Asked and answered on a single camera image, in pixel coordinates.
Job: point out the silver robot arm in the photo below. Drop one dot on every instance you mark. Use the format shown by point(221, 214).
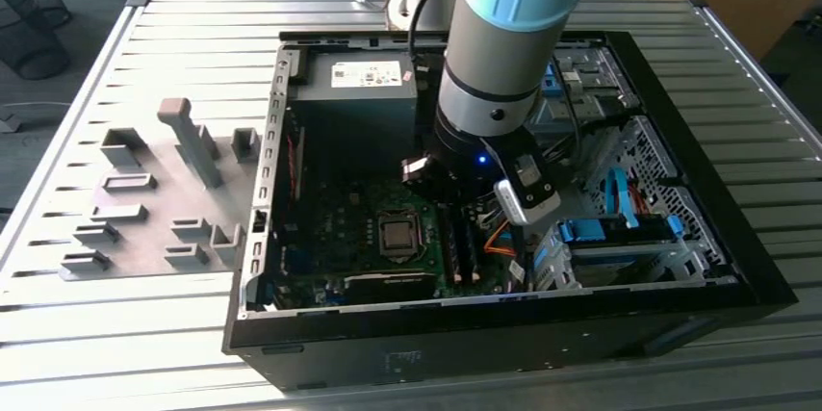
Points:
point(514, 21)

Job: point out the silver CPU chip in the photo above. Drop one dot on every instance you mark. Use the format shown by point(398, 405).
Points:
point(398, 234)

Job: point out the grey power supply unit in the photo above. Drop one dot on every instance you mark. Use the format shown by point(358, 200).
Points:
point(359, 117)

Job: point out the green motherboard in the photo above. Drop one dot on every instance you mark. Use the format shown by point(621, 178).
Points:
point(334, 218)

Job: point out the blue carrier with disk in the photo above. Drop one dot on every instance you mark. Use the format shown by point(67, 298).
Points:
point(585, 230)

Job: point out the black graphics card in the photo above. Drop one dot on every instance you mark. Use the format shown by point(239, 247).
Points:
point(391, 286)

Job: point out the tall metal drive cage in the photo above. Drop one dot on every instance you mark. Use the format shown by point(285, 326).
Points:
point(604, 74)

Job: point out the black PC case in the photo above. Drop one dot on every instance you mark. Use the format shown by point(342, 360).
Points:
point(450, 343)

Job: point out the low metal disk bay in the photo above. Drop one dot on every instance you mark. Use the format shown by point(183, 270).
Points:
point(690, 262)

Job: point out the grey parts rack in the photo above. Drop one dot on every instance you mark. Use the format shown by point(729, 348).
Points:
point(193, 156)

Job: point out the black mesh wastebasket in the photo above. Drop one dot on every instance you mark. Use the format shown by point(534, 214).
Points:
point(32, 45)

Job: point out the black wrist camera block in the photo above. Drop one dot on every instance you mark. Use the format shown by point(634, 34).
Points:
point(421, 171)

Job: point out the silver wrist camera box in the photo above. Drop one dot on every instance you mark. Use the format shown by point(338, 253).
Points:
point(526, 209)

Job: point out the CPU socket metal frame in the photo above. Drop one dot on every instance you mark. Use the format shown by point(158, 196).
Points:
point(419, 233)

